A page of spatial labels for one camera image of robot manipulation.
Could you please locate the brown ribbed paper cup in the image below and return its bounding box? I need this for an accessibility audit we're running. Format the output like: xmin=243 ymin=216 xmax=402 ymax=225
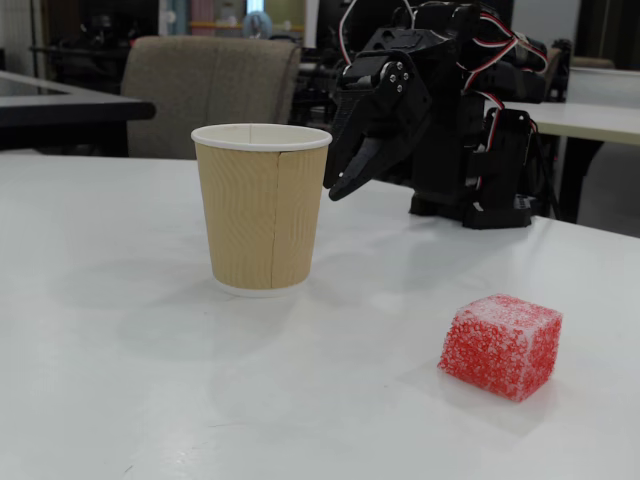
xmin=190 ymin=123 xmax=334 ymax=300

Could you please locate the dark edged desk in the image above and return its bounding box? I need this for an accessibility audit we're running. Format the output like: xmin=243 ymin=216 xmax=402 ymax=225
xmin=0 ymin=69 xmax=158 ymax=156

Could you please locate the dark cluttered bench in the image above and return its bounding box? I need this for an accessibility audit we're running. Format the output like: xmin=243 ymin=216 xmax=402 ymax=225
xmin=29 ymin=14 xmax=136 ymax=86

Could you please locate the black equipment rack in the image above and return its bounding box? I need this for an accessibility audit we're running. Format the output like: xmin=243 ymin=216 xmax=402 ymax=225
xmin=292 ymin=47 xmax=351 ymax=126

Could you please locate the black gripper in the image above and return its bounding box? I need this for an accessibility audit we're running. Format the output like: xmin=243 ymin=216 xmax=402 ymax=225
xmin=323 ymin=27 xmax=454 ymax=202

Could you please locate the beige fabric chair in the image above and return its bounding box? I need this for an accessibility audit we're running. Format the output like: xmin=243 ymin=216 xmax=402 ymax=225
xmin=121 ymin=34 xmax=303 ymax=161

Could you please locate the base servo cable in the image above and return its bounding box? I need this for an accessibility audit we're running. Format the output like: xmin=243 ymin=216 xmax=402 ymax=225
xmin=474 ymin=105 xmax=507 ymax=194

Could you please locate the red foam cube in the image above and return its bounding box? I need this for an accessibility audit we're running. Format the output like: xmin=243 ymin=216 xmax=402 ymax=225
xmin=437 ymin=293 xmax=565 ymax=404

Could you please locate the blue round object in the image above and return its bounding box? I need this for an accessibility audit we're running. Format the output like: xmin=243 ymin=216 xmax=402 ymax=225
xmin=242 ymin=10 xmax=274 ymax=39

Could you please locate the looped wrist servo cable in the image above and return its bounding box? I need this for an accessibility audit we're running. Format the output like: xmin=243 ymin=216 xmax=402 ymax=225
xmin=462 ymin=12 xmax=549 ymax=96

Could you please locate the white background table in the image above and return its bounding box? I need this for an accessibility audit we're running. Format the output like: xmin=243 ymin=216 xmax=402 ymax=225
xmin=499 ymin=99 xmax=640 ymax=224

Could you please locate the beige background chair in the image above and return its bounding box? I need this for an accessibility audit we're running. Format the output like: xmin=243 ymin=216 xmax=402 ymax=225
xmin=572 ymin=56 xmax=616 ymax=71

